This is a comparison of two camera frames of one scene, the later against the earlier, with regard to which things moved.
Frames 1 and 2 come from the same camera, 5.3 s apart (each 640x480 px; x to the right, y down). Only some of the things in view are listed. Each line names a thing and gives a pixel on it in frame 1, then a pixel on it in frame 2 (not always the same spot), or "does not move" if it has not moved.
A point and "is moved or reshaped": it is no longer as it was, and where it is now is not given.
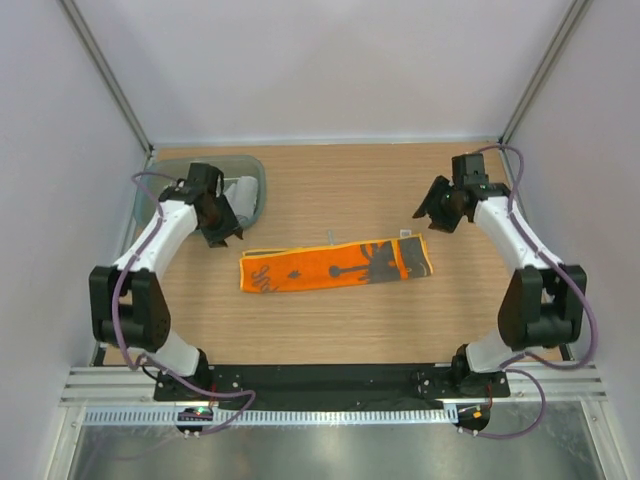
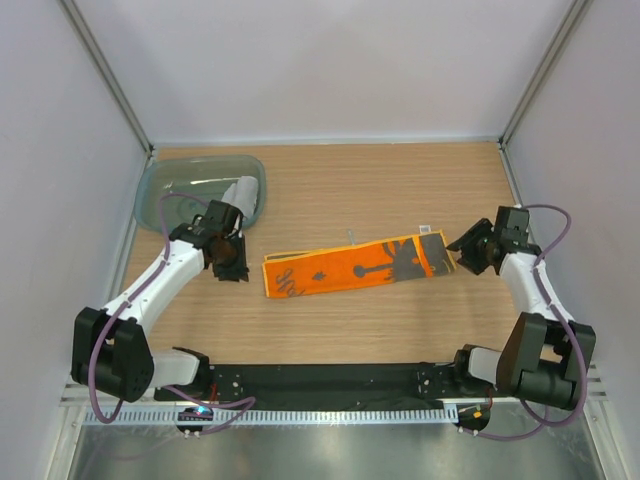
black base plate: x=345 y=382 does not move
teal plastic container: x=231 y=166 does not move
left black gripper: x=231 y=226 to x=239 y=270
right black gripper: x=429 y=206 to x=467 y=242
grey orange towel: x=362 y=262 is moved or reshaped
